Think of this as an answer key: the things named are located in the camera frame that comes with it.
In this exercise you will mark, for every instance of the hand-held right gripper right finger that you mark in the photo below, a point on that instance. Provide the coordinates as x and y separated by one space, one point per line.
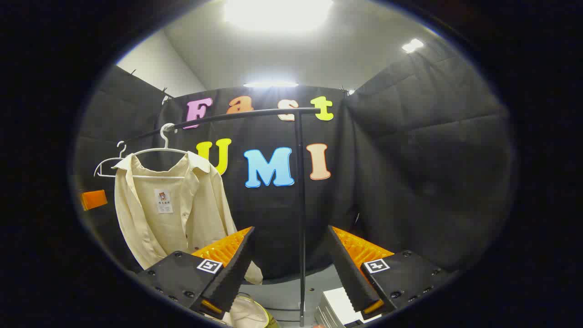
350 273

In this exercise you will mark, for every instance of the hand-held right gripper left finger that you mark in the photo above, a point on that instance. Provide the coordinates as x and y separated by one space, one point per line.
232 273

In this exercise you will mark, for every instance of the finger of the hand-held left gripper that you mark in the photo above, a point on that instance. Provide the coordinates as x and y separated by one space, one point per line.
94 199

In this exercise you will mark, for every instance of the round cream laundry hamper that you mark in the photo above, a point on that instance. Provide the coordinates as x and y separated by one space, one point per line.
248 314

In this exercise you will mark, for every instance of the cream button shirt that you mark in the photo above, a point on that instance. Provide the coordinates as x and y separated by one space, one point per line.
155 228

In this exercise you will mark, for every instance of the white clothes hanger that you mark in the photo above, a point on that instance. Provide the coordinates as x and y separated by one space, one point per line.
123 152
164 136

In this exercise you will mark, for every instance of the black clothes rack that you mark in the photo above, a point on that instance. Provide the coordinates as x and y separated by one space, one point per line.
300 205

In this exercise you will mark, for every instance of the white grey cabinet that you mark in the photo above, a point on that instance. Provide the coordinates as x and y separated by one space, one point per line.
339 300

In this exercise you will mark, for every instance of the black backdrop cloth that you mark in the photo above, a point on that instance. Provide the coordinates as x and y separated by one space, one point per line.
410 159

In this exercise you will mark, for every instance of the large ceiling light panel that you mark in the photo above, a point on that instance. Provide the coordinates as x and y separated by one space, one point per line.
278 13

